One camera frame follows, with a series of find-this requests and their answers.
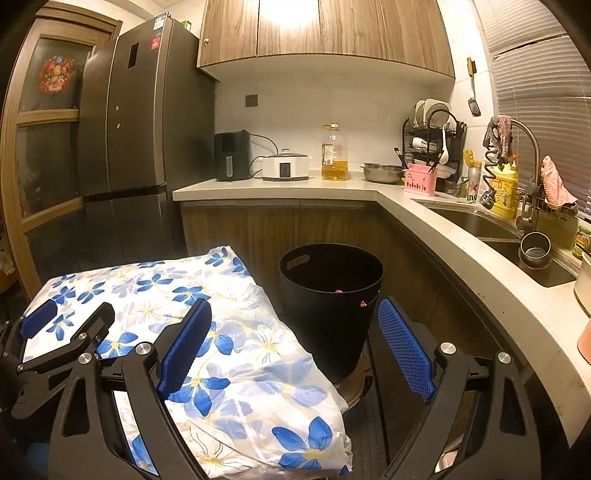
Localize pink utensil holder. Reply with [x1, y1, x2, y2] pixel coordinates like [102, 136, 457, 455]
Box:
[404, 163, 437, 197]

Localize stainless steel cup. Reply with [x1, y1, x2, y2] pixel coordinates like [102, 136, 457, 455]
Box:
[519, 232, 552, 268]

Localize green jar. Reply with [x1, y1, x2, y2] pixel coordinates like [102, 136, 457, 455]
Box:
[573, 225, 591, 259]

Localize hanging metal spatula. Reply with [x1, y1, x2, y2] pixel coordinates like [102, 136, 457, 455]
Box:
[466, 57, 482, 117]

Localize cooking oil bottle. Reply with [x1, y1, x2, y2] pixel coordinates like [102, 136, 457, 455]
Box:
[321, 123, 350, 181]

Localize black trash bin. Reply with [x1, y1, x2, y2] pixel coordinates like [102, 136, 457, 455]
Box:
[278, 244, 385, 384]

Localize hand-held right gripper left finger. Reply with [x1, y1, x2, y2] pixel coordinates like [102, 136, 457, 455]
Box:
[48, 298, 213, 480]

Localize yellow detergent bottle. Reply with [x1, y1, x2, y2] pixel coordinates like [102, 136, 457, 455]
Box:
[490, 157, 520, 220]

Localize blue floral tablecloth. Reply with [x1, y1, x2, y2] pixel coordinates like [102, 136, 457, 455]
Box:
[21, 246, 354, 480]

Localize pink cup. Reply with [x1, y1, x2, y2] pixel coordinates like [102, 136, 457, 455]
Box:
[576, 318, 591, 361]

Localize wooden wall cabinet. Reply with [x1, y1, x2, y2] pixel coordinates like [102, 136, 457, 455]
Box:
[198, 0, 457, 84]

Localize colourful flower sticker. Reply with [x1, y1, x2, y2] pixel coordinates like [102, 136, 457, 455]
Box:
[39, 55, 77, 93]

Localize wooden glass panel door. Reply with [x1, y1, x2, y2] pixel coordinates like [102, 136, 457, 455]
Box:
[0, 14, 116, 291]

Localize dark grey refrigerator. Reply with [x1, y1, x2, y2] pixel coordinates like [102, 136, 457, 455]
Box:
[76, 17, 218, 259]

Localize black dish rack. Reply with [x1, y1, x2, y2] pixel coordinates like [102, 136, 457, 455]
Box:
[402, 111, 467, 195]

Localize coiled sprayer hose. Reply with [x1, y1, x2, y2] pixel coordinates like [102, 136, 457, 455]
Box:
[479, 150, 502, 209]

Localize black air fryer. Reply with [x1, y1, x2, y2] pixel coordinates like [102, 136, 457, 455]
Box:
[213, 131, 252, 182]

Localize stainless steel basin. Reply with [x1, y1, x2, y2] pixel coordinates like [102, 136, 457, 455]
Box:
[361, 162, 403, 184]

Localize wooden base cabinet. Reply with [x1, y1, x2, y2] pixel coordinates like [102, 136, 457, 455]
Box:
[179, 200, 555, 480]

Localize steel kitchen faucet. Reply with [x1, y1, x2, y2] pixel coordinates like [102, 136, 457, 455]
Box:
[508, 119, 543, 232]

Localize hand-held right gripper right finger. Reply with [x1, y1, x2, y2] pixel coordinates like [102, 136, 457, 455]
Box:
[369, 298, 529, 480]

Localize white bowl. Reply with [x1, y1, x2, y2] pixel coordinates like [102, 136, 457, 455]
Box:
[574, 251, 591, 317]

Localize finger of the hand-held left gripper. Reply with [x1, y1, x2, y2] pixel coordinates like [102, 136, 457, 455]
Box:
[14, 302, 116, 376]
[0, 299, 60, 365]

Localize white rice cooker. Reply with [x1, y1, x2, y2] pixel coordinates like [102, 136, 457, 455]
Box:
[262, 148, 311, 182]

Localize pink dish cloth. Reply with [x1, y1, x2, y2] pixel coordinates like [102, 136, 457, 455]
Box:
[540, 155, 579, 208]

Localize window blinds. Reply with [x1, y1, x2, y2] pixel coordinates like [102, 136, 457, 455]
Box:
[471, 0, 591, 185]

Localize stainless steel sink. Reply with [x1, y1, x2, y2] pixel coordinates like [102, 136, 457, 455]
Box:
[422, 203, 578, 289]

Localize white green drink can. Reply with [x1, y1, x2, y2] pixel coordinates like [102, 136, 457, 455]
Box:
[466, 167, 483, 204]

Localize brown rag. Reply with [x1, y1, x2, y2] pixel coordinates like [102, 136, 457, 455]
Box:
[483, 115, 514, 158]

